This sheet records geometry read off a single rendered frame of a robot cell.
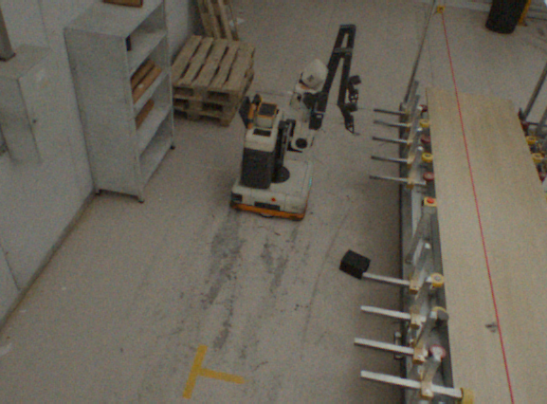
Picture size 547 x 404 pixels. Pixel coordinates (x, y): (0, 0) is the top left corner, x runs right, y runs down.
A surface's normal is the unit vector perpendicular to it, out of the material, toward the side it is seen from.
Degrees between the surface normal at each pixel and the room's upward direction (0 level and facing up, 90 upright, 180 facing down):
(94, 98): 90
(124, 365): 0
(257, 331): 0
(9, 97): 90
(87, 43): 90
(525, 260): 0
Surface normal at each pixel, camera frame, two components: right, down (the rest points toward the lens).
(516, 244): 0.08, -0.75
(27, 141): -0.18, 0.64
